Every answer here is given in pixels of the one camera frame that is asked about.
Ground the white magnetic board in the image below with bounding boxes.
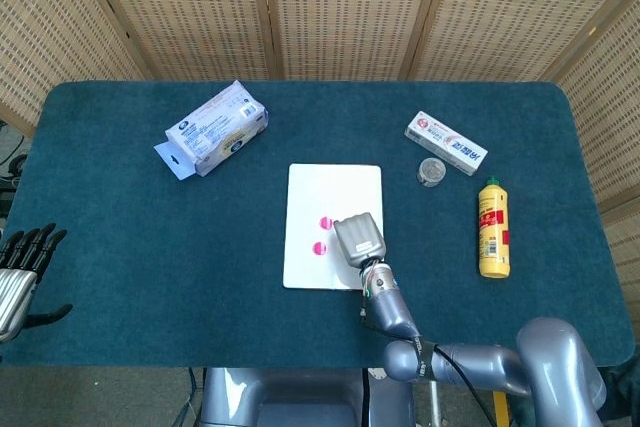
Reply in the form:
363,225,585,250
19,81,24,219
282,162,387,292

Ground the yellow bottle green cap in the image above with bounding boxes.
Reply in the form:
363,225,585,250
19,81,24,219
477,175,512,279

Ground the woven bamboo folding screen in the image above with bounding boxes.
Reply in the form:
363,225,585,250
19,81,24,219
0,0,640,308

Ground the small clear plastic jar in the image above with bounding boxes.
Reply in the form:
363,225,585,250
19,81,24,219
416,157,448,187

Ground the black coiled cable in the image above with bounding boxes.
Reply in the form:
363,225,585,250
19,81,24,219
0,119,32,198

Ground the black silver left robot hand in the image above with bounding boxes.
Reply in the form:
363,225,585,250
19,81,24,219
0,222,74,343

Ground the white toothpaste box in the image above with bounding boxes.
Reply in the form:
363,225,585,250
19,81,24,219
403,110,489,177

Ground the grey robot torso base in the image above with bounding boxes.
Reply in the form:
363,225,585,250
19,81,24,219
199,366,416,427

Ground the lavender tissue pack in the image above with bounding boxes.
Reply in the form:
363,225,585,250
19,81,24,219
152,79,269,182

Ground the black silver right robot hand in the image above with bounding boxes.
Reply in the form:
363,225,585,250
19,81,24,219
333,213,387,268

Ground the teal table cloth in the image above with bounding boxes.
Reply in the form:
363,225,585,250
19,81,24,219
2,80,636,369

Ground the metal table leg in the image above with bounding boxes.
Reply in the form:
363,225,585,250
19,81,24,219
428,380,443,427

